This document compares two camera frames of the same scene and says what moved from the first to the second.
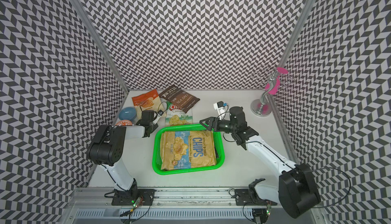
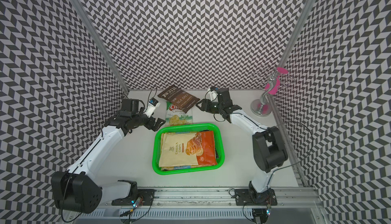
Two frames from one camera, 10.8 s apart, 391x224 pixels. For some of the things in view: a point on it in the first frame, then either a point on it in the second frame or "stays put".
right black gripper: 212,120 to 205,106
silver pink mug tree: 262,107 stays put
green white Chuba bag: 175,116 stays put
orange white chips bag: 150,101 to 178,149
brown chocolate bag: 180,99 stays put
